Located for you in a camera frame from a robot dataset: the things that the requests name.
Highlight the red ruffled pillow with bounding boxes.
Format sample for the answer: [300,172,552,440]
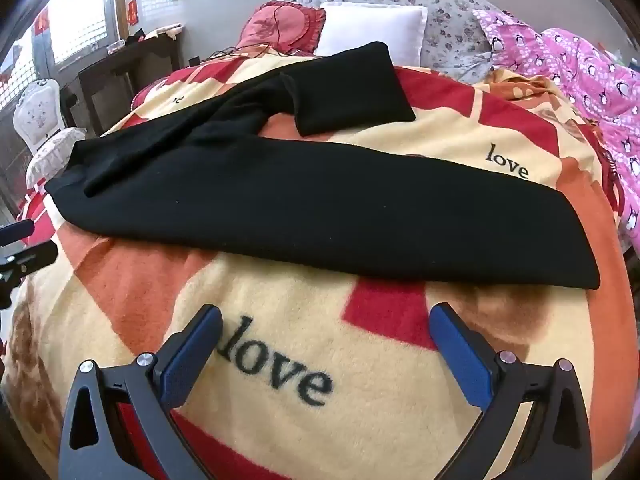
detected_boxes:
[235,2,327,56]

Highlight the beige cloth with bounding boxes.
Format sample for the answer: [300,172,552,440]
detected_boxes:
[145,22,185,42]

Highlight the printed red orange blanket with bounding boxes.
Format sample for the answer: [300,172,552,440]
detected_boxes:
[0,52,631,480]

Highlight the dark wooden desk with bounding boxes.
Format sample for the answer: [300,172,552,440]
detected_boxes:
[62,35,183,133]

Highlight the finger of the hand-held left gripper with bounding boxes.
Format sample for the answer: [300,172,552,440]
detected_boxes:
[0,219,36,249]
[0,241,58,311]

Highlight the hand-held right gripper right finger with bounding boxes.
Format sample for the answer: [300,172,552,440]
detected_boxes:
[429,302,593,480]

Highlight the pink penguin print blanket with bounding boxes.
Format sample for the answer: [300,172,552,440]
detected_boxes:
[472,7,640,251]

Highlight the thin black cable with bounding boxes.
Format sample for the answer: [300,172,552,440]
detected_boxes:
[200,0,303,63]

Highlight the grey floral pillow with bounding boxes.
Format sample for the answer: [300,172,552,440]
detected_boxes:
[300,0,501,81]

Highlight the white pillow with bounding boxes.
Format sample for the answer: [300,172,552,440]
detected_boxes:
[315,1,430,68]

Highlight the white ornate chair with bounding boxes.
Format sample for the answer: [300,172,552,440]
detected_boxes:
[12,79,88,186]

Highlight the barred window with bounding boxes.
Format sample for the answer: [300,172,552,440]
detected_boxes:
[30,0,118,66]

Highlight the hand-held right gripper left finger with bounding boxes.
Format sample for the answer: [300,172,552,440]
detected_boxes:
[59,304,223,480]

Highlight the black pants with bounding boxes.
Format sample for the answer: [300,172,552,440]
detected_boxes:
[45,41,601,291]

